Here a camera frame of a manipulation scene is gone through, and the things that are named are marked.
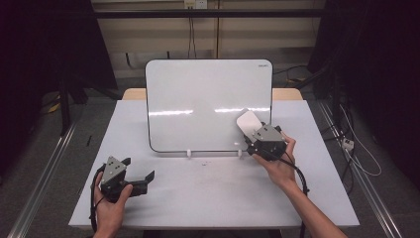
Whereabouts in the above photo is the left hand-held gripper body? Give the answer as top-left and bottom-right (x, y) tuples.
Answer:
(99, 155), (135, 204)

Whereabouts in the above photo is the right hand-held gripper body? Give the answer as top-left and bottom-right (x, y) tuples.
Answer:
(246, 122), (288, 163)

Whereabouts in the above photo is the white whiteboard eraser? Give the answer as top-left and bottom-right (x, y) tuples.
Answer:
(236, 109), (264, 144)

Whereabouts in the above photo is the white whiteboard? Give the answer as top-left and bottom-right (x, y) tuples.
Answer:
(145, 59), (274, 155)

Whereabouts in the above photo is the person's right hand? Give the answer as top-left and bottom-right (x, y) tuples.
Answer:
(252, 132), (298, 192)

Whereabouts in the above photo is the person's left hand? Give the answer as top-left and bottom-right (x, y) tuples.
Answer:
(93, 179), (135, 235)

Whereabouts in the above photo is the wooden table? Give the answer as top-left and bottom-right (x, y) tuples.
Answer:
(121, 86), (304, 102)

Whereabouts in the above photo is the white power strip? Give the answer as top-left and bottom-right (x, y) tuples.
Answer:
(342, 137), (356, 152)

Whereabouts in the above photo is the black metal stand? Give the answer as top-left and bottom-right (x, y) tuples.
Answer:
(294, 62), (345, 134)
(57, 73), (123, 137)

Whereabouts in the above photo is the thin yellowish pole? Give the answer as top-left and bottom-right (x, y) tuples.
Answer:
(215, 0), (221, 60)

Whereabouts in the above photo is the black curtain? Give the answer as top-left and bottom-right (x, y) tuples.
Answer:
(0, 0), (119, 177)
(306, 0), (420, 181)

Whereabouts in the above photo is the black horizontal beam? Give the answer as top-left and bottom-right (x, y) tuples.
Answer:
(93, 8), (327, 20)

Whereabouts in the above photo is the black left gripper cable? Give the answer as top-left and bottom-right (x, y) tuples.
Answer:
(88, 164), (107, 233)

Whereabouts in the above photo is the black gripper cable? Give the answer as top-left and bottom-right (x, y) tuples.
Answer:
(88, 164), (107, 233)
(262, 148), (311, 238)

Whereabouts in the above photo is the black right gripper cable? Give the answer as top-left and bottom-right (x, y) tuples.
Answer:
(262, 148), (311, 238)

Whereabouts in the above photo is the black floor cable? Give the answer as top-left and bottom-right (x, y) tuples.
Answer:
(272, 64), (309, 84)

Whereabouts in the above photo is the aluminium floor rail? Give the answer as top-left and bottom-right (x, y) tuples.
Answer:
(7, 121), (79, 238)
(317, 99), (404, 238)

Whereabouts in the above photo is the white cable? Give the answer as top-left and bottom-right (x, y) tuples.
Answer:
(339, 104), (383, 178)

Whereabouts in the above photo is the black hanging cable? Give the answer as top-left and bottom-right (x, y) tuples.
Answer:
(187, 16), (198, 60)

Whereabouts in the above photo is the white wall outlet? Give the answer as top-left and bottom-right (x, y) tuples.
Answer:
(183, 0), (209, 10)

